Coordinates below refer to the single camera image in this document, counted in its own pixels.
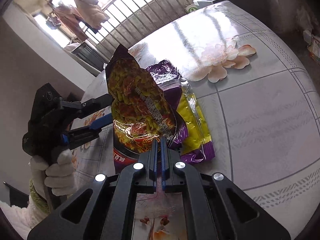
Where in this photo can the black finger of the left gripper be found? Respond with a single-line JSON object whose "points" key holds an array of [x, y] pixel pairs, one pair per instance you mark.
{"points": [[81, 110], [80, 136]]}

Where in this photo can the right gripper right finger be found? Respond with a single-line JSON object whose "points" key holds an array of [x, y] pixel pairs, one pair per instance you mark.
{"points": [[214, 207]]}

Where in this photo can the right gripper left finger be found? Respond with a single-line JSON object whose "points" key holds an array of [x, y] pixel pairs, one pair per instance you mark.
{"points": [[105, 207]]}

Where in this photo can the brown yellow noodle bag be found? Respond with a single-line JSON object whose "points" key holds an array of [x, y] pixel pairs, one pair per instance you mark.
{"points": [[139, 110]]}

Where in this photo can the purple yellow snack bag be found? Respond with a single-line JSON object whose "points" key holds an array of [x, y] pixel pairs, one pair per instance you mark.
{"points": [[193, 140]]}

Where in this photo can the left white gloved hand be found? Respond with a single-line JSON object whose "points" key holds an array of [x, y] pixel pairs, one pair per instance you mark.
{"points": [[59, 177]]}

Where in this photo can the hanging pink shirt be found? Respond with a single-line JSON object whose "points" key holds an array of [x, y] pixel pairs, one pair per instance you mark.
{"points": [[70, 18]]}

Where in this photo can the hanging pink jacket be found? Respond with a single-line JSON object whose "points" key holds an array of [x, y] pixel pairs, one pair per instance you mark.
{"points": [[91, 13]]}

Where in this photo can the metal balcony railing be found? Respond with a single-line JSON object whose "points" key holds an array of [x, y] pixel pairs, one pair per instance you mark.
{"points": [[131, 21]]}

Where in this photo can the white green paper bag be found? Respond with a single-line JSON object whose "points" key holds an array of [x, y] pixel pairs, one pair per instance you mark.
{"points": [[190, 8]]}

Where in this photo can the trash pile by wall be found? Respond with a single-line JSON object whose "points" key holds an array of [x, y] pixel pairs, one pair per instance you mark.
{"points": [[313, 45]]}

